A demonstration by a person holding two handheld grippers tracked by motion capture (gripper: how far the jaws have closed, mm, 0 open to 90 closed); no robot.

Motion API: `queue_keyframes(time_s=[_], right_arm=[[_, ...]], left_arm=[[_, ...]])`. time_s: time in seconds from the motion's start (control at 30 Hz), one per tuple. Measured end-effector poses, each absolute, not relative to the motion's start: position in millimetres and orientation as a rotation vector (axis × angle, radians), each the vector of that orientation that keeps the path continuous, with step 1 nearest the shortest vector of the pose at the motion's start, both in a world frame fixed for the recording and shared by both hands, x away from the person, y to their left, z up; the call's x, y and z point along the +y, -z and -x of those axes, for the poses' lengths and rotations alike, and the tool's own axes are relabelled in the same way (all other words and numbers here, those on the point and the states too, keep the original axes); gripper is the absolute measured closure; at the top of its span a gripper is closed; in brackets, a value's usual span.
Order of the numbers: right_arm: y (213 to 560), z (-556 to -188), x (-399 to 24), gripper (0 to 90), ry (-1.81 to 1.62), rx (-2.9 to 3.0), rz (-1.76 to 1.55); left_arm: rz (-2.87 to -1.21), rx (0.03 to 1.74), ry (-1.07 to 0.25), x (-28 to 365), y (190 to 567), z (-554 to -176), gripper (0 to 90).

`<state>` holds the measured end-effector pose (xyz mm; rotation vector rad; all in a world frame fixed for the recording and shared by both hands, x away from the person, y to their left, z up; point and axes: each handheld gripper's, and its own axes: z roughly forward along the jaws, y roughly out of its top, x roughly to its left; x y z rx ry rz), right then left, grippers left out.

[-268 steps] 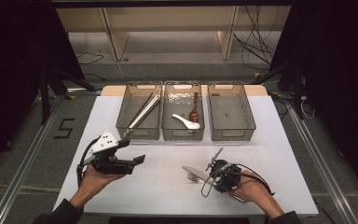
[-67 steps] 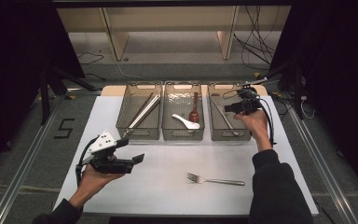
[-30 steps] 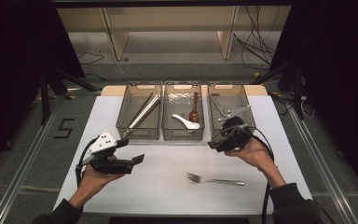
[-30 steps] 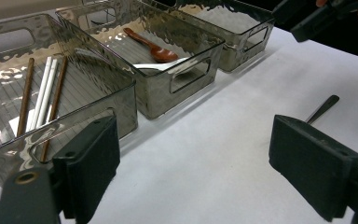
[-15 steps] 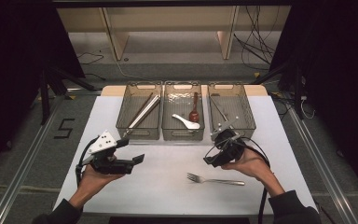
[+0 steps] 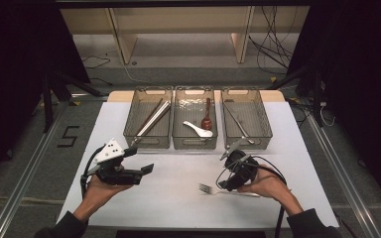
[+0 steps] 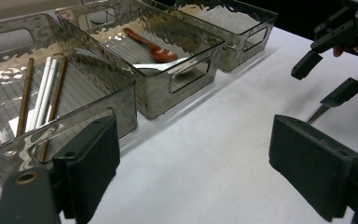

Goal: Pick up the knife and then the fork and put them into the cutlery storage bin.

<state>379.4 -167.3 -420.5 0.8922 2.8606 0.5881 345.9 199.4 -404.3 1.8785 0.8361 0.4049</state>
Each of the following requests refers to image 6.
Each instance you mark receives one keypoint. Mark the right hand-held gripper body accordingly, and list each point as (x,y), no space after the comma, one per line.
(243,168)

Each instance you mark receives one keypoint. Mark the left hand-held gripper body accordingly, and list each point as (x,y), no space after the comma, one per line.
(109,152)

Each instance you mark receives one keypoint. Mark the metal fork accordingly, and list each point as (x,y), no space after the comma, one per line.
(206,189)

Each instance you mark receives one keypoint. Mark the smoky clear plastic bin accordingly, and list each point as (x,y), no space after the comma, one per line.
(191,109)
(139,112)
(254,115)

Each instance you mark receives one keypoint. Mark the brown wooden chopstick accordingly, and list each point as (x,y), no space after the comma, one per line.
(150,115)

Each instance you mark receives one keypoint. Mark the metal table knife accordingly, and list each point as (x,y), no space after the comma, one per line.
(238,123)

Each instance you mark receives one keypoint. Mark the white ceramic spoon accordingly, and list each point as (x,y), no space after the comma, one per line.
(203,133)

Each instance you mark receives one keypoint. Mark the brown wooden spoon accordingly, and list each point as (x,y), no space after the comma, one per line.
(206,123)

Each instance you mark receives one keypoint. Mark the person's right hand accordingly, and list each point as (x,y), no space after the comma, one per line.
(269,185)

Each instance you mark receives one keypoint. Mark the person's left hand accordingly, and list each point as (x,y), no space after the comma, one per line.
(100,193)

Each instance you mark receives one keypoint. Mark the white table sheet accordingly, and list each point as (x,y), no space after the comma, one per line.
(165,205)

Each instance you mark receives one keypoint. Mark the black tripod stand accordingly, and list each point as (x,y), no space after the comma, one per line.
(48,105)

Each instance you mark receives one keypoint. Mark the black metal stand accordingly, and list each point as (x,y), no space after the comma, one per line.
(317,95)

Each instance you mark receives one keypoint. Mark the black curtain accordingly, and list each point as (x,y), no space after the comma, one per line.
(13,82)
(360,82)

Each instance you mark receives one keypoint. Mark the beige wooden desk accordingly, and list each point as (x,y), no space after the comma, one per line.
(185,20)

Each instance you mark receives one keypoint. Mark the aluminium floor rail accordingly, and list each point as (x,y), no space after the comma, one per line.
(23,188)
(340,165)

